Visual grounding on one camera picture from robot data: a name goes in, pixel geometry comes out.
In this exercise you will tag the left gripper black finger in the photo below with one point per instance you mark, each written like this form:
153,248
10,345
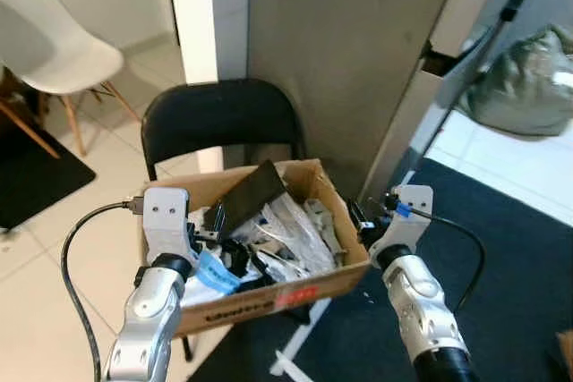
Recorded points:
209,219
220,216

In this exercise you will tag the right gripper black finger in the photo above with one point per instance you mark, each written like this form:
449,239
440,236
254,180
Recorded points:
367,217
354,212

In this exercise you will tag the blue labelled packet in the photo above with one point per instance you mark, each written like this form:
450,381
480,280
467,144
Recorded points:
218,272

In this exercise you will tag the flat black panel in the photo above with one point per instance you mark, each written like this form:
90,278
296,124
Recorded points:
252,196

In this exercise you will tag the clear plastic packaging bag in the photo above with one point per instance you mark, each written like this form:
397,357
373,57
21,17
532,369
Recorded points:
300,234

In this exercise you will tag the black folding chair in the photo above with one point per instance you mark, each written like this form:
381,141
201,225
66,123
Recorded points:
219,118

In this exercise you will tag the Unitree printed cardboard box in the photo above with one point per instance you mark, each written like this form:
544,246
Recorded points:
295,297

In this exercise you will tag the white floor tape strip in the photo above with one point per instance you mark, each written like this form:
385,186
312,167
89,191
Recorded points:
300,337

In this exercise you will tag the dark blue carpet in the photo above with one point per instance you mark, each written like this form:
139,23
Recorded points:
501,292

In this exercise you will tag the grey metal column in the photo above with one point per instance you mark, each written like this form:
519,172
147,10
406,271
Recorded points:
349,51

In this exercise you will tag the black floor mat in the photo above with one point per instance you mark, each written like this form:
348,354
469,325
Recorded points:
36,181

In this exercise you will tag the grey-green bean bag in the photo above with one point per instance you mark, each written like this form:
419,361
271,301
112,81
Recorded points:
528,87

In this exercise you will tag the thin black pole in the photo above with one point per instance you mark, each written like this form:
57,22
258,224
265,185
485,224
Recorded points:
488,42

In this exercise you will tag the white shell chair wooden legs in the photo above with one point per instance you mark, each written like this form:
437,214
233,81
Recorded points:
54,42

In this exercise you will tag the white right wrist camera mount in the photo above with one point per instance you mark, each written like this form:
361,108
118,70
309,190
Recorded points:
405,221

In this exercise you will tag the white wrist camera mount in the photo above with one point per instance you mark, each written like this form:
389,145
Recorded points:
166,216
405,221

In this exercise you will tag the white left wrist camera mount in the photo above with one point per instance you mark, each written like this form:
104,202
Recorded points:
166,216

